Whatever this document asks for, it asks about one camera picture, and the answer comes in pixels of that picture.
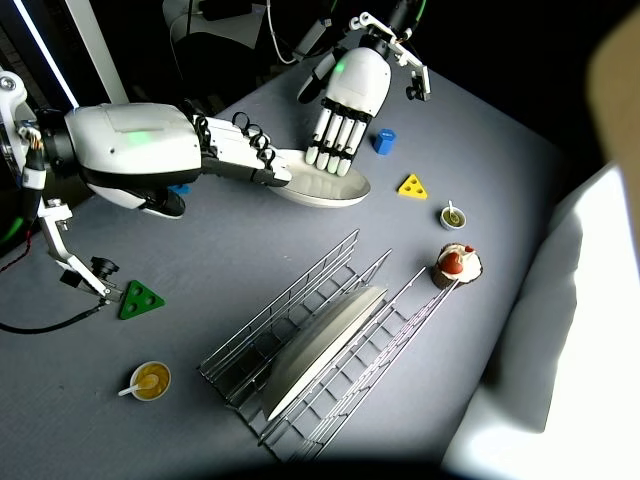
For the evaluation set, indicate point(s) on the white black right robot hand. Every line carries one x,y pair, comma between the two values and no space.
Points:
135,145

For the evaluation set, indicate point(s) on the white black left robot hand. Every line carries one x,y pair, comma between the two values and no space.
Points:
357,80

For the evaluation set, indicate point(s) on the white plate with grey print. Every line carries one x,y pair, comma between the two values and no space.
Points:
310,360
330,192

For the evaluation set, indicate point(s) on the blue triangle block three holes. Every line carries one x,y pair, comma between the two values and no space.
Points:
181,190

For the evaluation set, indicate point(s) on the blue hexagonal block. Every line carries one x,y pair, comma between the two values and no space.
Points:
384,145

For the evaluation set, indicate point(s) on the black chair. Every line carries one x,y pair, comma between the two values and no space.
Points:
215,60

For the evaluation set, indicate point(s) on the yellow triangle block three holes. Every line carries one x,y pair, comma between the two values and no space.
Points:
412,195

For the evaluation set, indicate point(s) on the white light strip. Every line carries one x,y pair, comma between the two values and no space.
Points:
45,50

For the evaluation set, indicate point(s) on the small white spoon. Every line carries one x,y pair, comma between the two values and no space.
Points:
450,206

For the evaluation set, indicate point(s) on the green triangle block three holes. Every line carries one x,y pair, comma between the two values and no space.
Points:
131,312

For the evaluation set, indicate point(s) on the small bowl with green sauce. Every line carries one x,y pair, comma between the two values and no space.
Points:
454,226

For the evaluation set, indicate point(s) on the cupcake with cream and strawberry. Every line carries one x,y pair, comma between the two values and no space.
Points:
450,280

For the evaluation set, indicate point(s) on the white bowl with yellow food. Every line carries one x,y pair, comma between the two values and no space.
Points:
162,387

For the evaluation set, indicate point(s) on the white plastic spoon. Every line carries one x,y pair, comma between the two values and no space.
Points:
127,391

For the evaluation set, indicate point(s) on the tan blurred foreground object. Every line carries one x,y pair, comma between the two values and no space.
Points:
620,90

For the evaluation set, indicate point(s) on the white blurred foreground object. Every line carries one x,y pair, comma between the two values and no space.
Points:
575,325

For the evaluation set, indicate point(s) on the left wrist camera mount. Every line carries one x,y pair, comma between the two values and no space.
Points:
419,80

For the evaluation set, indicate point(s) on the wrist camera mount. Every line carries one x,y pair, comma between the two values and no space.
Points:
52,235
419,80

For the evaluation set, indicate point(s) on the white metal post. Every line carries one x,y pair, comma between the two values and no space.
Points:
97,55

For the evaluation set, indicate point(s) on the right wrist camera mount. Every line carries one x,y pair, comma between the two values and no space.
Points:
52,235

